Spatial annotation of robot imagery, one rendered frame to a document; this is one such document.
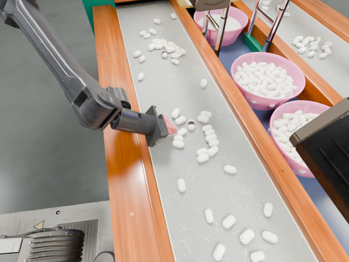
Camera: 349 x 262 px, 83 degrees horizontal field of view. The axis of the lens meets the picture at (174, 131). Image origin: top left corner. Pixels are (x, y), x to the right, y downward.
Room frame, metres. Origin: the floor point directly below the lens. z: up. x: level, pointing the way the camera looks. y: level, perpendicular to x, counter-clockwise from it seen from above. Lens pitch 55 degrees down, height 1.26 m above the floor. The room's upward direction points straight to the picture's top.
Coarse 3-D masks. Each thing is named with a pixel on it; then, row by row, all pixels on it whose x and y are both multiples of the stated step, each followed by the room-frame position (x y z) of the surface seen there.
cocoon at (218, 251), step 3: (219, 246) 0.04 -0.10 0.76; (222, 246) 0.04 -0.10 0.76; (216, 249) 0.03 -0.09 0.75; (219, 249) 0.03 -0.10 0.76; (222, 249) 0.03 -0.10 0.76; (216, 252) 0.03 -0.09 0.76; (219, 252) 0.03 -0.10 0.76; (222, 252) 0.03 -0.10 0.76; (213, 255) 0.02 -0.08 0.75; (216, 255) 0.02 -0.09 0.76; (219, 255) 0.02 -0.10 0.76; (222, 255) 0.02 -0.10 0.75; (216, 258) 0.02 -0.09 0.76; (219, 258) 0.02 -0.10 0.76
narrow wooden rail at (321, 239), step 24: (192, 24) 0.96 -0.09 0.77; (216, 72) 0.61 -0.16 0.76; (240, 96) 0.48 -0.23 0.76; (240, 120) 0.38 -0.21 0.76; (264, 144) 0.29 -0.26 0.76; (288, 168) 0.22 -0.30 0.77; (288, 192) 0.15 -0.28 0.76; (312, 216) 0.10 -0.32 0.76; (312, 240) 0.05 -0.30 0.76; (336, 240) 0.05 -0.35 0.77
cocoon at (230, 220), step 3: (228, 216) 0.10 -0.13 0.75; (231, 216) 0.10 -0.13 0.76; (225, 219) 0.09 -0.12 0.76; (228, 219) 0.09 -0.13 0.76; (231, 219) 0.09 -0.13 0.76; (234, 219) 0.09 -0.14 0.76; (222, 222) 0.09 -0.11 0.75; (225, 222) 0.09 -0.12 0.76; (228, 222) 0.09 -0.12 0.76; (231, 222) 0.09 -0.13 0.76; (234, 222) 0.09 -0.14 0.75; (225, 225) 0.08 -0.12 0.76; (228, 225) 0.08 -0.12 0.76; (231, 225) 0.08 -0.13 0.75
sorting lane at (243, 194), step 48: (144, 48) 0.80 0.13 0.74; (192, 48) 0.80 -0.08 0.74; (144, 96) 0.51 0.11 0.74; (192, 96) 0.51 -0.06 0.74; (192, 144) 0.31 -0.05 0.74; (240, 144) 0.31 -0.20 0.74; (192, 192) 0.16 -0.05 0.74; (240, 192) 0.16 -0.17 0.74; (192, 240) 0.05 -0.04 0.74; (288, 240) 0.05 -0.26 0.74
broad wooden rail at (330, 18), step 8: (296, 0) 1.23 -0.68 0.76; (304, 0) 1.22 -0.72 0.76; (312, 0) 1.22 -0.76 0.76; (304, 8) 1.15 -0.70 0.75; (312, 8) 1.12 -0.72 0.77; (320, 8) 1.12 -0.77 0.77; (328, 8) 1.12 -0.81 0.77; (312, 16) 1.08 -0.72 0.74; (320, 16) 1.04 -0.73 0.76; (328, 16) 1.04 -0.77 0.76; (336, 16) 1.04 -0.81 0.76; (344, 16) 1.04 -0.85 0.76; (328, 24) 0.97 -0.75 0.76; (336, 24) 0.96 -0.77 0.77; (344, 24) 0.96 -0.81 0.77; (336, 32) 0.92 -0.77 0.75; (344, 32) 0.89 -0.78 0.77; (344, 40) 0.86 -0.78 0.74
